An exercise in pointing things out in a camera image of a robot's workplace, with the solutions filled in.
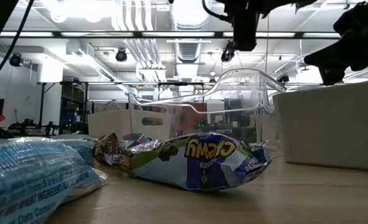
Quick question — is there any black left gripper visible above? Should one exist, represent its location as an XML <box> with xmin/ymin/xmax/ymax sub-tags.
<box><xmin>221</xmin><ymin>0</ymin><xmax>318</xmax><ymax>52</ymax></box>

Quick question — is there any blue silver granola bar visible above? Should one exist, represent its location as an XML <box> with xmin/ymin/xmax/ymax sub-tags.
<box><xmin>55</xmin><ymin>138</ymin><xmax>95</xmax><ymax>167</ymax></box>
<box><xmin>0</xmin><ymin>136</ymin><xmax>109</xmax><ymax>224</ymax></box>
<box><xmin>121</xmin><ymin>133</ymin><xmax>152</xmax><ymax>144</ymax></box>

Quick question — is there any blue Chewy granola bar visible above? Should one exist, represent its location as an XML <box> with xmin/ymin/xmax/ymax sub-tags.
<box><xmin>114</xmin><ymin>132</ymin><xmax>274</xmax><ymax>192</ymax></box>

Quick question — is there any brown red granola bar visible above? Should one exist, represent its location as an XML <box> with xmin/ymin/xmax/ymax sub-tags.
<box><xmin>93</xmin><ymin>133</ymin><xmax>122</xmax><ymax>166</ymax></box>

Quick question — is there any thin vertical pole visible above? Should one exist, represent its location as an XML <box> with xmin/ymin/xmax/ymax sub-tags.
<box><xmin>266</xmin><ymin>14</ymin><xmax>270</xmax><ymax>75</ymax></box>

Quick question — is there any white plastic bin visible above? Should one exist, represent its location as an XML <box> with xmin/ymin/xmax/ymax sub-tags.
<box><xmin>270</xmin><ymin>80</ymin><xmax>368</xmax><ymax>172</ymax></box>

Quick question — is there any clear plastic bin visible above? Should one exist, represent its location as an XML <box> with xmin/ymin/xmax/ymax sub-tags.
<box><xmin>127</xmin><ymin>68</ymin><xmax>287</xmax><ymax>156</ymax></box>

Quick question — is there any black overhead light bar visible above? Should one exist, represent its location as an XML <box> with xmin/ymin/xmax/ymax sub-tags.
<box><xmin>0</xmin><ymin>30</ymin><xmax>342</xmax><ymax>40</ymax></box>

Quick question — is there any red brown panel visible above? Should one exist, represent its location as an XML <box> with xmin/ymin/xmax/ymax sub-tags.
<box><xmin>183</xmin><ymin>104</ymin><xmax>208</xmax><ymax>135</ymax></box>

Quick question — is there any silver ventilation duct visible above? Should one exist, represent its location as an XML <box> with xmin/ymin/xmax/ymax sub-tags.
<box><xmin>168</xmin><ymin>0</ymin><xmax>213</xmax><ymax>63</ymax></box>

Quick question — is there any black background workstation frame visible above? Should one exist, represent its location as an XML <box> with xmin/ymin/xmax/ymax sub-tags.
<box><xmin>36</xmin><ymin>80</ymin><xmax>222</xmax><ymax>131</ymax></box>

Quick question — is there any white bin with handle slot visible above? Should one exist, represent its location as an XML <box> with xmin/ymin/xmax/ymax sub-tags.
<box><xmin>87</xmin><ymin>108</ymin><xmax>172</xmax><ymax>141</ymax></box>

